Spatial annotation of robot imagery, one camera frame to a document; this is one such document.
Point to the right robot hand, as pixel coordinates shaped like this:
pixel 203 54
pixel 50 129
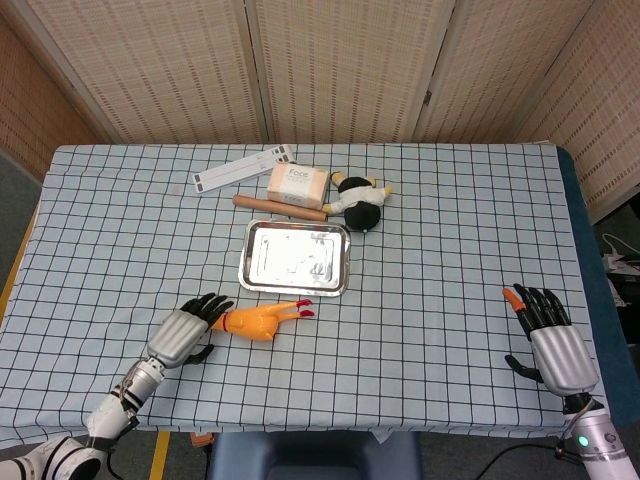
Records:
pixel 560 357

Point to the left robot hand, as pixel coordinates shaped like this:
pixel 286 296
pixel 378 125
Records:
pixel 177 334

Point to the yellow rubber chicken toy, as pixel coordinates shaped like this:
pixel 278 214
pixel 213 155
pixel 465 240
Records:
pixel 265 321

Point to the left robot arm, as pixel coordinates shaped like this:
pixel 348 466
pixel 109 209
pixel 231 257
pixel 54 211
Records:
pixel 107 412

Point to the silver metal tray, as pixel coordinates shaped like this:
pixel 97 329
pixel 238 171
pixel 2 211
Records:
pixel 296 258

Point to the checkered tablecloth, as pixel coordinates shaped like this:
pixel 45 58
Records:
pixel 400 325

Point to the wooden rolling pin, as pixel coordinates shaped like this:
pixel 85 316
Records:
pixel 280 206

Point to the white long flat box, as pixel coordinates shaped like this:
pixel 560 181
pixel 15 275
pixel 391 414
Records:
pixel 240 170

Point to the blue chair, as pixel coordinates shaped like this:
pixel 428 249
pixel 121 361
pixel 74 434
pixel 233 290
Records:
pixel 312 456

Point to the pink tissue pack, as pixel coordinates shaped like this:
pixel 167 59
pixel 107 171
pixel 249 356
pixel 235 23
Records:
pixel 298 186

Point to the black and white plush doll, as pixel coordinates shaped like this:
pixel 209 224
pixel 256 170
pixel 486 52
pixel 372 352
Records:
pixel 361 202

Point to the folding bamboo screen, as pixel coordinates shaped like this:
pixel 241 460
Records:
pixel 320 70

